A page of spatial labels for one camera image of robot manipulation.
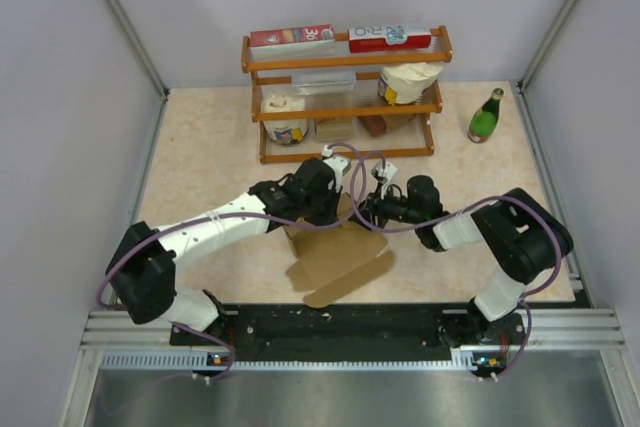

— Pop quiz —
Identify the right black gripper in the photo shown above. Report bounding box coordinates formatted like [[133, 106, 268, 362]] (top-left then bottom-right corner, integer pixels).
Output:
[[348, 181, 423, 232]]

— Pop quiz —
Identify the brown cardboard box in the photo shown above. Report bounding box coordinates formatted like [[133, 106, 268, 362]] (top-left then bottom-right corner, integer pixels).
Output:
[[285, 194, 395, 309]]

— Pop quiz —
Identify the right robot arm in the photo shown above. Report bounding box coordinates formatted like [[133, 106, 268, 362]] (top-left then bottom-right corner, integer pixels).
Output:
[[350, 175, 574, 347]]

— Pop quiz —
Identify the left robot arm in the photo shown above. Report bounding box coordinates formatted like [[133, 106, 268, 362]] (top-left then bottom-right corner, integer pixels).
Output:
[[105, 154, 351, 344]]

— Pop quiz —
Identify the red foil wrap box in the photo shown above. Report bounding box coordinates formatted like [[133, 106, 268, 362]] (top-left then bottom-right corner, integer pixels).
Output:
[[249, 24, 336, 61]]

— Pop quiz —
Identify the red white wrap box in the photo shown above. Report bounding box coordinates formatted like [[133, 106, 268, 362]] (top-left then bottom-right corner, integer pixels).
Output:
[[348, 24, 432, 54]]

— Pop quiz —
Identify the tan block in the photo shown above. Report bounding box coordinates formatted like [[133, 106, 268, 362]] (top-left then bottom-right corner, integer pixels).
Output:
[[314, 117, 353, 143]]

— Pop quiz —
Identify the small white flour bag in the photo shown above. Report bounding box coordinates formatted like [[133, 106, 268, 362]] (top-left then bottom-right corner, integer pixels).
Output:
[[260, 90, 311, 146]]

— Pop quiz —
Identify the brown bread loaf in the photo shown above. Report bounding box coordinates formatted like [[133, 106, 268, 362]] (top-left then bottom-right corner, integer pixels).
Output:
[[358, 114, 416, 138]]

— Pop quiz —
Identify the wooden three-tier shelf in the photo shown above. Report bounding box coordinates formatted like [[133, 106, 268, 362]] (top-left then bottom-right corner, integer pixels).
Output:
[[241, 25, 453, 164]]

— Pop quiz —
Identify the clear plastic container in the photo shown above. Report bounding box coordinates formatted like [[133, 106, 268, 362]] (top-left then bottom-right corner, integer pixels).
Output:
[[291, 71, 356, 96]]

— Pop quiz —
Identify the large white flour bag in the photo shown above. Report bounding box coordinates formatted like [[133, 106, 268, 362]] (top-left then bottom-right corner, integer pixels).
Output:
[[377, 62, 444, 106]]

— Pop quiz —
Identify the green glass bottle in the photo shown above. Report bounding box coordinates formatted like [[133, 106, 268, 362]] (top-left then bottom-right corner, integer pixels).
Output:
[[467, 88, 504, 143]]

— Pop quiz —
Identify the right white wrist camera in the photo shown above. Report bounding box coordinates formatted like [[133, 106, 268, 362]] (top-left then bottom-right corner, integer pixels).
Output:
[[371, 159, 398, 199]]

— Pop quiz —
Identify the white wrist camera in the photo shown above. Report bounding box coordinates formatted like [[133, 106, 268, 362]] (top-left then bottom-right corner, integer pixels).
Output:
[[321, 144, 351, 192], [371, 159, 398, 199]]

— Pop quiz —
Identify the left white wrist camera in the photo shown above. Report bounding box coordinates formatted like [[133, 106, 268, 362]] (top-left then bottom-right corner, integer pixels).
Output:
[[321, 144, 351, 192]]

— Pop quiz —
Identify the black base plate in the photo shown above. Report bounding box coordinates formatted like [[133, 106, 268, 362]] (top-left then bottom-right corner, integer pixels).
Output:
[[169, 302, 529, 362]]

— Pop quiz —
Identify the aluminium frame rail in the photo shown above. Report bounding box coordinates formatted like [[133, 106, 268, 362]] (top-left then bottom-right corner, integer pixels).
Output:
[[74, 0, 171, 98]]

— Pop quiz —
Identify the grey cable duct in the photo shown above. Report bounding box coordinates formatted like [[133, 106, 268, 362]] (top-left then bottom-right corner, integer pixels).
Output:
[[100, 350, 479, 372]]

